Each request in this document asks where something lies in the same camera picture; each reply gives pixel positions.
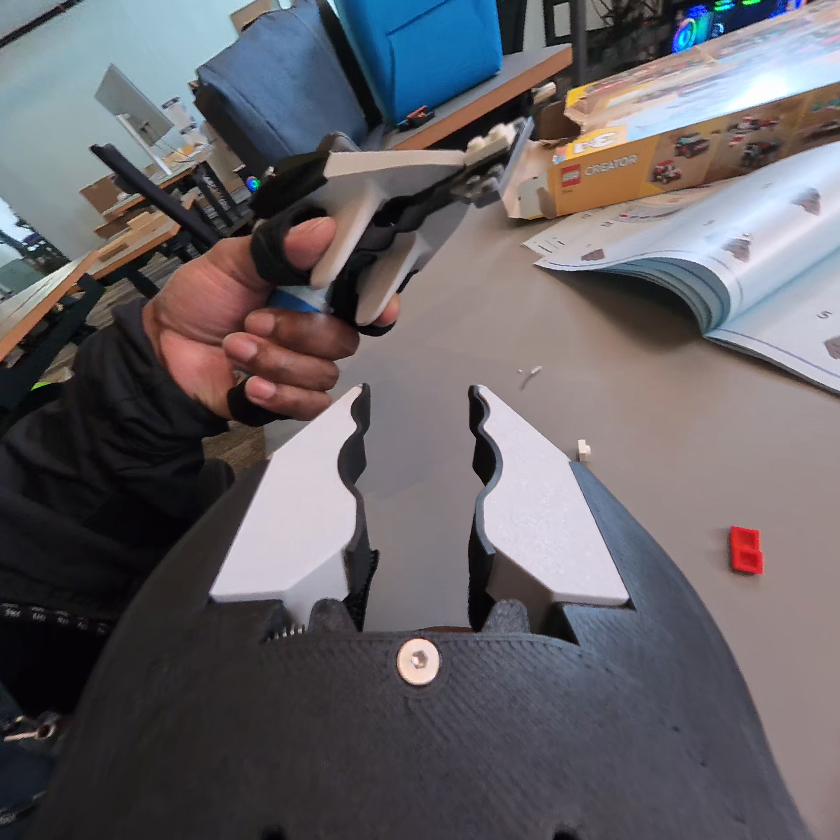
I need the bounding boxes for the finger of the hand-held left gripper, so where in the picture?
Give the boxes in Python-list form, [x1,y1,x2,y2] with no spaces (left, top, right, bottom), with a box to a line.
[308,148,484,290]
[354,189,475,328]

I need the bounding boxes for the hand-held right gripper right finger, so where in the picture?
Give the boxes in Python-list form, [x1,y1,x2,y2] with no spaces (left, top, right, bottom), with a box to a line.
[467,384,632,631]

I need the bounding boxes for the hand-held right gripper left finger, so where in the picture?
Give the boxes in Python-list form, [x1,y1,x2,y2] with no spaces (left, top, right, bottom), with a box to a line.
[210,383,379,631]

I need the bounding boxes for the small white brick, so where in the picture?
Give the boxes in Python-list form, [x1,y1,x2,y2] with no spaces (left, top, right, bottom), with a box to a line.
[467,125,516,160]

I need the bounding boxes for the dark grey wedge plate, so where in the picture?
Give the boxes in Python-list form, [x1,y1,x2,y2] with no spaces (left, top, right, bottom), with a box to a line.
[453,117,536,208]

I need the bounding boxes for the person's left forearm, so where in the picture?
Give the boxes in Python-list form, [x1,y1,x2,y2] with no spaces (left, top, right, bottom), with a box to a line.
[0,298,231,592]

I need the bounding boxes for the grey work desk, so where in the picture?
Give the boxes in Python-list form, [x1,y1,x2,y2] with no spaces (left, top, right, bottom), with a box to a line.
[266,141,840,840]

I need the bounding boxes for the wood-edged office desk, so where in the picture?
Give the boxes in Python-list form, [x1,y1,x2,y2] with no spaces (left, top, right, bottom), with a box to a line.
[387,42,575,152]

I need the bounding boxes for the wooden top desk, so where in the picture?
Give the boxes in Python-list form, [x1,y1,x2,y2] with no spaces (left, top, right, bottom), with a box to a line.
[0,217,181,365]

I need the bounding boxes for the person's left hand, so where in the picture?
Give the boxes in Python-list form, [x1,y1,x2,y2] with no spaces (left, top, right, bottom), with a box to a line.
[142,215,403,429]

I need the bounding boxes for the navy fabric bag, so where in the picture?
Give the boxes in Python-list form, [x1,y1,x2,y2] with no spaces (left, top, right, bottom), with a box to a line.
[196,7,370,181]

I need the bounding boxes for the bright blue felt bag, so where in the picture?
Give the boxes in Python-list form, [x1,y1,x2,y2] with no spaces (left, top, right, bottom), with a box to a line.
[333,0,506,127]

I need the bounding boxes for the white computer monitor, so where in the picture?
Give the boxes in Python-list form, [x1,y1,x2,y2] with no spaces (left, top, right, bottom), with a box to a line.
[94,63,176,177]

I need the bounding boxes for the small red brick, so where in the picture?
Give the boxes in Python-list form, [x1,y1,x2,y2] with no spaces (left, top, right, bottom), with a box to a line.
[728,525,765,575]

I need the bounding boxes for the person's black jacket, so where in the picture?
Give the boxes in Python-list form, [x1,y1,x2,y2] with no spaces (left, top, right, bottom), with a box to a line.
[0,577,132,840]

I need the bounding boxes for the yellow toy set box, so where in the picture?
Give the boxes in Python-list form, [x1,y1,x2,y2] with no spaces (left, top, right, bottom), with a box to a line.
[502,7,840,221]

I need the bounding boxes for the toy building instruction booklet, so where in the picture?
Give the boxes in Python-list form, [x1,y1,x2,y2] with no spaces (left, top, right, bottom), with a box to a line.
[523,141,840,395]

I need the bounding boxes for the rainbow-lit computer tower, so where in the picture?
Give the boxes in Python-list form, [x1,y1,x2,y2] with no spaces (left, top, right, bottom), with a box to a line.
[669,0,808,55]

